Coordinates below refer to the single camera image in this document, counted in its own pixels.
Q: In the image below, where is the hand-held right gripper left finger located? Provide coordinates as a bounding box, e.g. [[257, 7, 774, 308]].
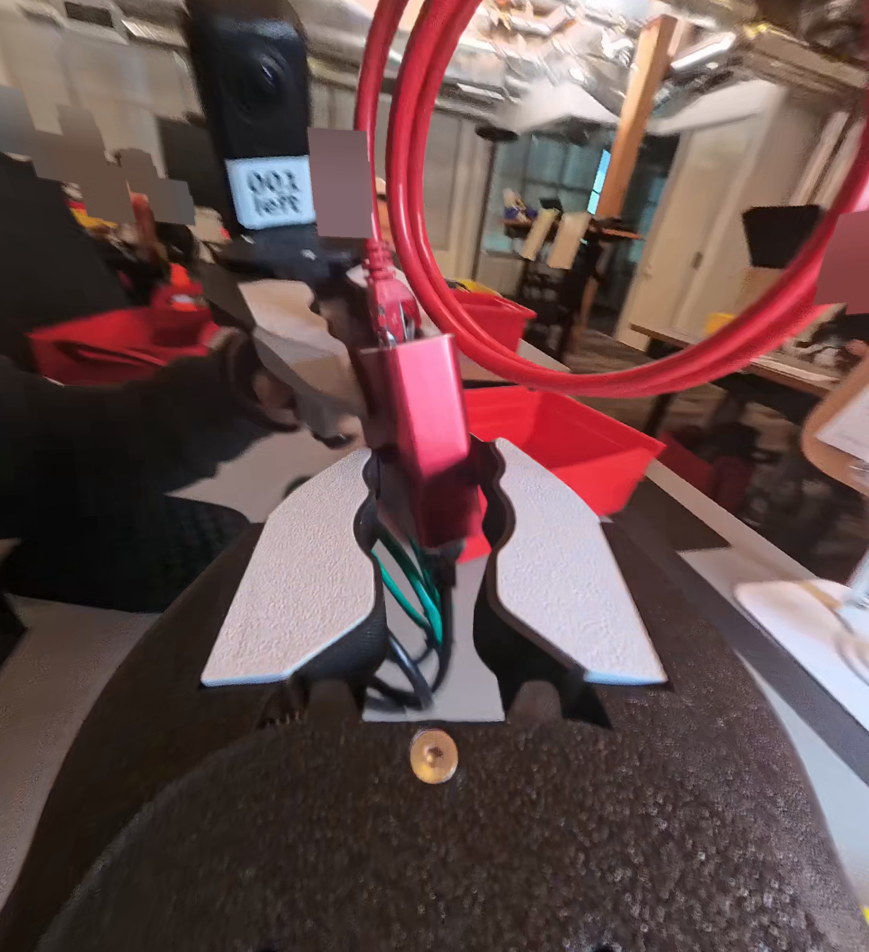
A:
[[200, 448, 389, 687]]

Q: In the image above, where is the black cable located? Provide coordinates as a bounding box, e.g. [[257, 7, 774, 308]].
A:
[[364, 554, 456, 711]]

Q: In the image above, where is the wooden table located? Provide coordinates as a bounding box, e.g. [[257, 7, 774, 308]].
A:
[[630, 321, 845, 440]]

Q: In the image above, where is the black chair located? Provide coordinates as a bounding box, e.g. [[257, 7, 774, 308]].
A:
[[505, 197, 640, 351]]

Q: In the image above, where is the red ethernet adapter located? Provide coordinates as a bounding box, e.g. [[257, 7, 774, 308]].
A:
[[359, 333, 484, 551]]

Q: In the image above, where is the red ethernet cable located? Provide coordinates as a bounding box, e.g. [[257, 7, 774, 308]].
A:
[[354, 0, 869, 399]]

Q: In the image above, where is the red bag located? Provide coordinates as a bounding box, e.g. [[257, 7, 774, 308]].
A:
[[658, 431, 759, 514], [27, 306, 221, 386]]

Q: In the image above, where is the black board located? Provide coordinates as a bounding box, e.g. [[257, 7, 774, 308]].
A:
[[742, 204, 824, 270]]

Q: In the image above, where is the red plastic bin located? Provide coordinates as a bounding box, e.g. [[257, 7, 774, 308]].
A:
[[458, 385, 666, 565]]

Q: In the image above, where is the wooden post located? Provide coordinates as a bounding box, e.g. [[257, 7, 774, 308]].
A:
[[597, 15, 680, 218]]

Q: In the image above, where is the person's left forearm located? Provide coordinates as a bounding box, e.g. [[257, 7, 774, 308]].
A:
[[0, 338, 257, 536]]

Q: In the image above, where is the person's left hand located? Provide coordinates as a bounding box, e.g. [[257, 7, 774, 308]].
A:
[[245, 357, 309, 434]]

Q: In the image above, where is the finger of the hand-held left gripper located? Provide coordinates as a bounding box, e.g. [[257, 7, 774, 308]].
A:
[[241, 281, 367, 441]]

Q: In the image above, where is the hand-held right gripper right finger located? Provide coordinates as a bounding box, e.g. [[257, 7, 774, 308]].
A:
[[475, 439, 668, 685]]

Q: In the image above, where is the black floor lamp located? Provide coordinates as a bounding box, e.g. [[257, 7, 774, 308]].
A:
[[475, 125, 519, 280]]

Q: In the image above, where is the green ethernet cable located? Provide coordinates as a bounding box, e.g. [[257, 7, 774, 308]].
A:
[[371, 535, 444, 648]]

